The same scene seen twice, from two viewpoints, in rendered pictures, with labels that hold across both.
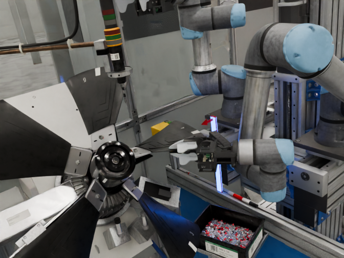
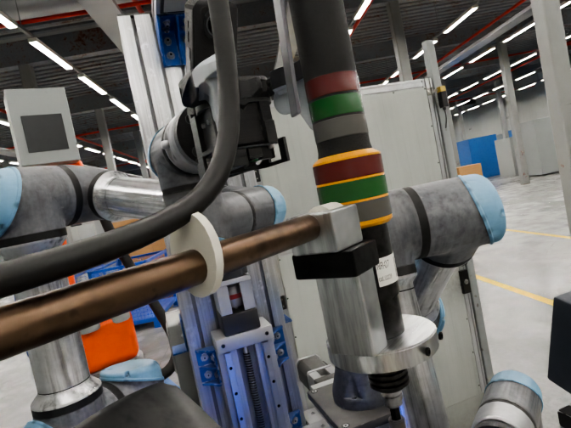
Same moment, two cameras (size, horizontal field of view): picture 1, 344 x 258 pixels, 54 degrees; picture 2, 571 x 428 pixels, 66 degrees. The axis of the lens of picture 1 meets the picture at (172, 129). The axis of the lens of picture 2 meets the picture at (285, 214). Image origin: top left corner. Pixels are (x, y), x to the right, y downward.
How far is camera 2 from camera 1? 100 cm
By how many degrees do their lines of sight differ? 72
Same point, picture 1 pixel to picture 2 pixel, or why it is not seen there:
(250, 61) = (398, 260)
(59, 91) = not seen: outside the picture
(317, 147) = (382, 413)
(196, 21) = (231, 218)
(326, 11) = not seen: hidden behind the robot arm
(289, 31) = (467, 183)
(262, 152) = (532, 409)
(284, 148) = (530, 382)
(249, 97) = not seen: hidden behind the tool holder
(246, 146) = (518, 415)
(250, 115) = (429, 370)
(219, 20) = (262, 212)
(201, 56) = (71, 361)
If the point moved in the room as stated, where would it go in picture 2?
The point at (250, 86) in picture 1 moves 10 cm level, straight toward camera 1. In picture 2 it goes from (409, 311) to (482, 309)
